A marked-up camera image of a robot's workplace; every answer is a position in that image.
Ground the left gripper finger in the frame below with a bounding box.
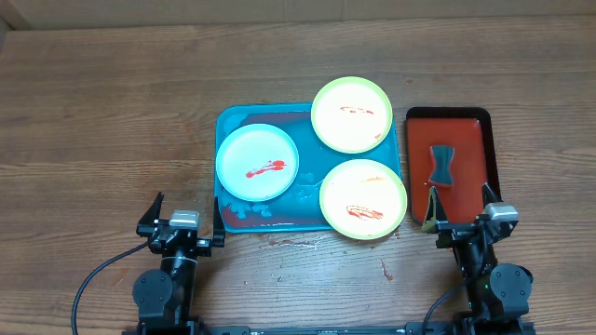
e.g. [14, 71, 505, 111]
[213, 196, 225, 238]
[138, 192, 164, 226]

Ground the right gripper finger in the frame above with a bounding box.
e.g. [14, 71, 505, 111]
[422, 186, 448, 233]
[481, 182, 501, 205]

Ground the dark teal sponge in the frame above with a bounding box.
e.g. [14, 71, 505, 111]
[429, 144, 454, 187]

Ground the light blue plate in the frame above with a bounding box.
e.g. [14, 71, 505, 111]
[215, 124, 299, 202]

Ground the yellow-green plate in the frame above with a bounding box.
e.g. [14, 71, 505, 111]
[319, 159, 408, 240]
[310, 76, 393, 154]

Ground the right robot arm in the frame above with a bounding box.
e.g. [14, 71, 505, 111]
[420, 183, 535, 334]

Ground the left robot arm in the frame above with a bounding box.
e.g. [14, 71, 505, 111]
[132, 193, 225, 335]

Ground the black tray with red water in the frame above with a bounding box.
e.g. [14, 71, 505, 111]
[405, 107, 500, 224]

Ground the teal plastic tray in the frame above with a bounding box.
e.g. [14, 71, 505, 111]
[214, 102, 401, 234]

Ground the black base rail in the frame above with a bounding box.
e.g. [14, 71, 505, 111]
[121, 320, 536, 335]

